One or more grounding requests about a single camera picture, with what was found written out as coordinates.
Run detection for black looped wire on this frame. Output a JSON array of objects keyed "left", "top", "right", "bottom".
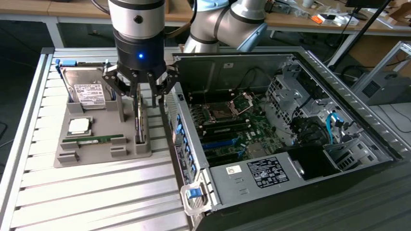
[{"left": 242, "top": 66, "right": 274, "bottom": 90}]

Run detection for open brown cardboard box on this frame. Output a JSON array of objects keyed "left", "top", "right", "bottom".
[{"left": 388, "top": 1, "right": 411, "bottom": 27}]

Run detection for black hanging cable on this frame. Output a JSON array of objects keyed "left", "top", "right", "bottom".
[{"left": 165, "top": 0, "right": 198, "bottom": 39}]

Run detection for open PC case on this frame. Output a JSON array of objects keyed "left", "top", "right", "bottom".
[{"left": 157, "top": 47, "right": 411, "bottom": 231}]

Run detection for metal socket cover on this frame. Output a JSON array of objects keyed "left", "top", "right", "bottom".
[{"left": 229, "top": 92, "right": 258, "bottom": 114}]

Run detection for blue wire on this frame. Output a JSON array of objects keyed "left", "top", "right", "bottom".
[{"left": 326, "top": 112, "right": 347, "bottom": 145}]

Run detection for green RAM stick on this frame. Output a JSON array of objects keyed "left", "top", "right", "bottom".
[{"left": 62, "top": 134, "right": 126, "bottom": 145}]

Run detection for hard disk blue carrier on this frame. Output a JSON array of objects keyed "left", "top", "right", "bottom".
[{"left": 55, "top": 59, "right": 117, "bottom": 110}]

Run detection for black expansion slot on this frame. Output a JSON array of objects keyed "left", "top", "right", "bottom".
[{"left": 205, "top": 151, "right": 241, "bottom": 165}]

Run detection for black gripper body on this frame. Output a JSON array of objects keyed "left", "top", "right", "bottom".
[{"left": 113, "top": 30, "right": 167, "bottom": 71}]

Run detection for grey metal disk bay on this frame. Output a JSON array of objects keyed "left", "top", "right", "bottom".
[{"left": 322, "top": 137, "right": 381, "bottom": 172}]

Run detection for blue expansion slot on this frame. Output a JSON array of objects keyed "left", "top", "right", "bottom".
[{"left": 202, "top": 138, "right": 241, "bottom": 151}]

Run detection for CPU chip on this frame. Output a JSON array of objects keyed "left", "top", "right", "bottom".
[{"left": 67, "top": 117, "right": 95, "bottom": 136}]

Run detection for grey metal drive cage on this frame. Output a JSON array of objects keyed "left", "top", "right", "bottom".
[{"left": 266, "top": 73, "right": 325, "bottom": 126}]

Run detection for aluminium profile frame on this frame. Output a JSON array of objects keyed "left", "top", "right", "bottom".
[{"left": 374, "top": 40, "right": 411, "bottom": 81}]

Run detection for black wire bundle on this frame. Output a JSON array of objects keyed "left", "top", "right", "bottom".
[{"left": 290, "top": 116, "right": 333, "bottom": 147}]

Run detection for grey power supply unit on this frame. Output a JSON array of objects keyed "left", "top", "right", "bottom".
[{"left": 207, "top": 152, "right": 309, "bottom": 206}]

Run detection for grey parts rack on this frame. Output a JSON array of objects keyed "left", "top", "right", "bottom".
[{"left": 53, "top": 95, "right": 154, "bottom": 168}]

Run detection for black monitor with stand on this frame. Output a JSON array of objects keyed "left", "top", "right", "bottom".
[{"left": 345, "top": 0, "right": 393, "bottom": 22}]

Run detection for grey chipset heatsink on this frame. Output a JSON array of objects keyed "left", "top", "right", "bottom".
[{"left": 245, "top": 142, "right": 269, "bottom": 157}]

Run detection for blue case latch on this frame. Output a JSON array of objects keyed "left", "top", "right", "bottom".
[{"left": 186, "top": 188, "right": 203, "bottom": 200}]

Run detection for white small box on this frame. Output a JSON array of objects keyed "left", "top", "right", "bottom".
[{"left": 331, "top": 13, "right": 361, "bottom": 27}]

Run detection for black slanted pole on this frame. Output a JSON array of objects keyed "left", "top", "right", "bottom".
[{"left": 326, "top": 0, "right": 394, "bottom": 72}]

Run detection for CPU socket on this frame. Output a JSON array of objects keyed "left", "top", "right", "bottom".
[{"left": 206, "top": 102, "right": 239, "bottom": 121}]

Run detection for grey computer tower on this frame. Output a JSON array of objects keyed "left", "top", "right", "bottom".
[{"left": 351, "top": 70, "right": 411, "bottom": 107}]

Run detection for black RAM slot bank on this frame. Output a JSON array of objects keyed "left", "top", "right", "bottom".
[{"left": 199, "top": 119, "right": 253, "bottom": 138}]

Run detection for cluttered wooden desk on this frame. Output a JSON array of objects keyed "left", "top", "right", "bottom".
[{"left": 266, "top": 0, "right": 411, "bottom": 71}]

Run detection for graphics card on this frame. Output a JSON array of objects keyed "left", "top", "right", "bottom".
[{"left": 133, "top": 83, "right": 149, "bottom": 145}]

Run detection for green motherboard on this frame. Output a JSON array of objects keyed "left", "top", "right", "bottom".
[{"left": 189, "top": 91, "right": 289, "bottom": 167}]

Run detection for wooden desk grey legs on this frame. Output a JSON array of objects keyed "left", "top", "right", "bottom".
[{"left": 0, "top": 0, "right": 194, "bottom": 49}]

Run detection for orange small box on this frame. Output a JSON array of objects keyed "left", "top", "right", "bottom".
[{"left": 310, "top": 13, "right": 338, "bottom": 25}]

